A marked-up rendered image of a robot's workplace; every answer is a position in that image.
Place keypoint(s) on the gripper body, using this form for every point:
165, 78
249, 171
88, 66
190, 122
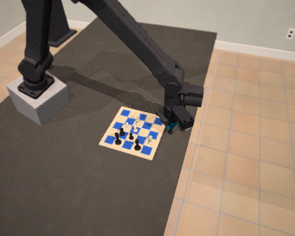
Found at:
160, 114

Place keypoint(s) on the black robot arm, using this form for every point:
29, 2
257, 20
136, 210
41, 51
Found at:
117, 18

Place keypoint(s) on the blue and cream chessboard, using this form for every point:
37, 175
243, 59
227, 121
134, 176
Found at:
151, 125

